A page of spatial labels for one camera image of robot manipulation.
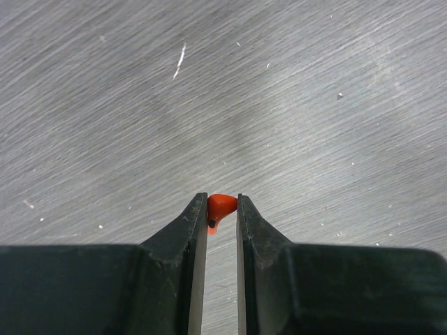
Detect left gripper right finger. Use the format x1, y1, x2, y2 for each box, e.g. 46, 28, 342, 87
237, 195, 446, 334

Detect orange earbud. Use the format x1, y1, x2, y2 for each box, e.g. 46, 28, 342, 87
207, 194, 237, 235

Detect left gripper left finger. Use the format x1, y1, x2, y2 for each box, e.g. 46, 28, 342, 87
1, 193, 207, 334

